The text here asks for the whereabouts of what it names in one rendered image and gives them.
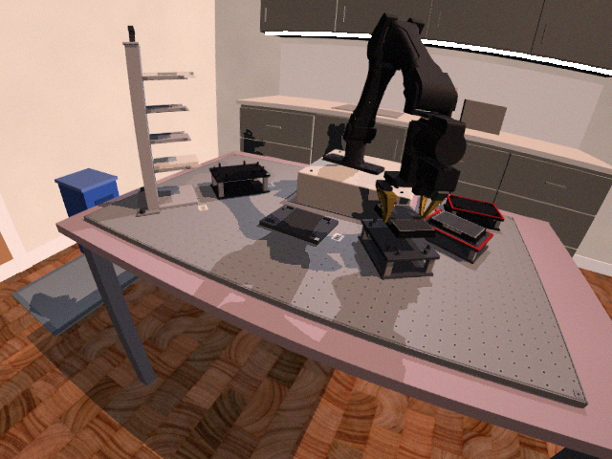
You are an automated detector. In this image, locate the white microplate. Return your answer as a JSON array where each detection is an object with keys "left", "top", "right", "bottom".
[{"left": 142, "top": 72, "right": 195, "bottom": 78}]

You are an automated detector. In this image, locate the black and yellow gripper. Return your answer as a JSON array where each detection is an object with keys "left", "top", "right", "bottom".
[{"left": 375, "top": 148, "right": 445, "bottom": 223}]

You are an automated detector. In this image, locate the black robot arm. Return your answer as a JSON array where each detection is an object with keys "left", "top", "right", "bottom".
[{"left": 323, "top": 13, "right": 467, "bottom": 201}]

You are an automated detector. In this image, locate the grey microplate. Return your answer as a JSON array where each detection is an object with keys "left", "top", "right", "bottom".
[
  {"left": 374, "top": 204, "right": 436, "bottom": 238},
  {"left": 428, "top": 210, "right": 486, "bottom": 244}
]

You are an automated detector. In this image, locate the grey rack with shelves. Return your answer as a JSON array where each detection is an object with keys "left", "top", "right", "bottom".
[{"left": 124, "top": 44, "right": 198, "bottom": 210}]

